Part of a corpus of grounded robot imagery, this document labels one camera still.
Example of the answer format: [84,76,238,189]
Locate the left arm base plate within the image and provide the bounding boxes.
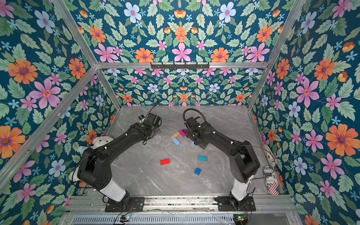
[105,197,145,212]

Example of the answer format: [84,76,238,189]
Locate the black hook rail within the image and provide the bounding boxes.
[150,62,210,69]

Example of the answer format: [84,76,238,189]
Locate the blue square block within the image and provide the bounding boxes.
[195,168,201,175]

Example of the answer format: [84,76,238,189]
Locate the wooden block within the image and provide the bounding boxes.
[171,132,180,139]

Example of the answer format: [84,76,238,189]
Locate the magenta rectangular block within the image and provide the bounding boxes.
[178,130,186,137]

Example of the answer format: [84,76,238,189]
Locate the teal rectangular block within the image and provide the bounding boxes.
[198,156,208,162]

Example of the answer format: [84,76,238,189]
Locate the white teddy bear blue shirt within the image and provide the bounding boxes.
[69,136,114,182]

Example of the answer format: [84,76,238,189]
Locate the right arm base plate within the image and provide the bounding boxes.
[214,196,256,212]

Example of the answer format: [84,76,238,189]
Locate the red rectangular block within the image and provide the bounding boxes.
[160,158,171,166]

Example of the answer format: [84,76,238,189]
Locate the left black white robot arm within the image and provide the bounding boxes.
[76,113,162,202]

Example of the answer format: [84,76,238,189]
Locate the printed drink can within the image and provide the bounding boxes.
[262,166,281,196]

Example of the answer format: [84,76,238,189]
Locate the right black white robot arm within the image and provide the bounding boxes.
[184,117,260,202]

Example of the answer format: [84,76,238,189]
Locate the beige plush object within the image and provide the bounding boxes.
[262,144,277,168]

